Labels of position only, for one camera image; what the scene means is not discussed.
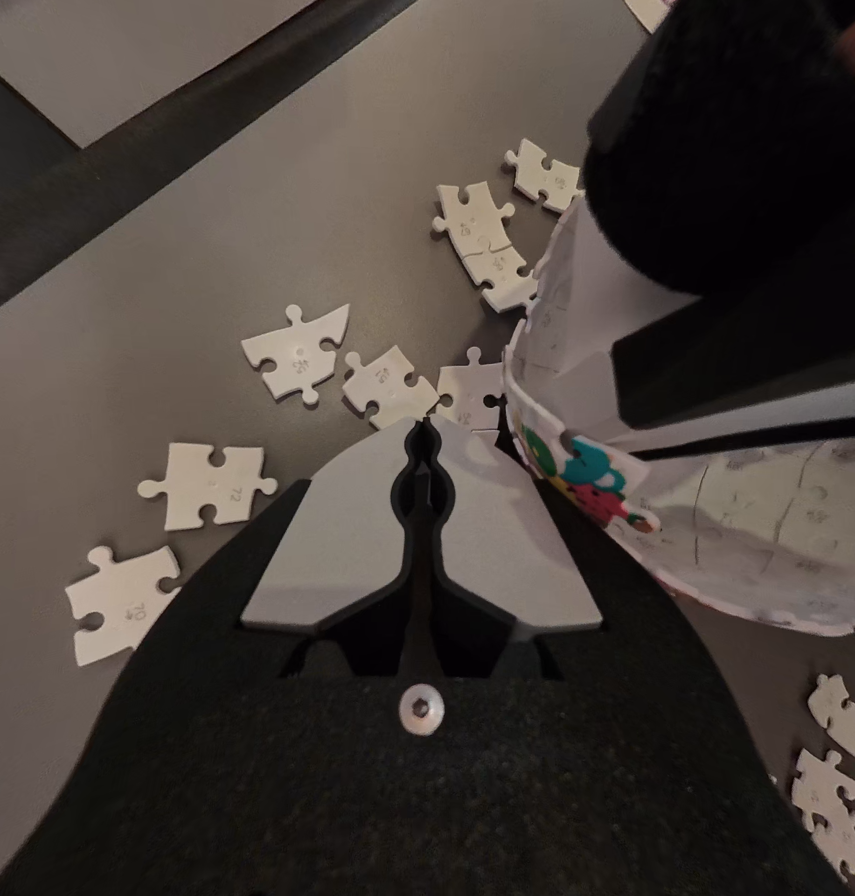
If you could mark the partly built white puzzle ball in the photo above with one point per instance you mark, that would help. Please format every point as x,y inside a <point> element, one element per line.
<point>763,546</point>

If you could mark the single white puzzle piece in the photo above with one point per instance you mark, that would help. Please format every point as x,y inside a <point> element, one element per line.
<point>830,812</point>
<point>840,714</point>

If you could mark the puzzle pieces group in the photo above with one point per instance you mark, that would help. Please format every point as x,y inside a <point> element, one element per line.
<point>302,350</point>

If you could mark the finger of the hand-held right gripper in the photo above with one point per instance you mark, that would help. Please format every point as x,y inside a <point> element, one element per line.
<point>791,427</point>

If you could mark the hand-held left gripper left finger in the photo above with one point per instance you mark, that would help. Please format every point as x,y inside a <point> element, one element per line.
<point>330,546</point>

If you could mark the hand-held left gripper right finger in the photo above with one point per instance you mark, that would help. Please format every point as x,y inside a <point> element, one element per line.
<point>518,546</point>

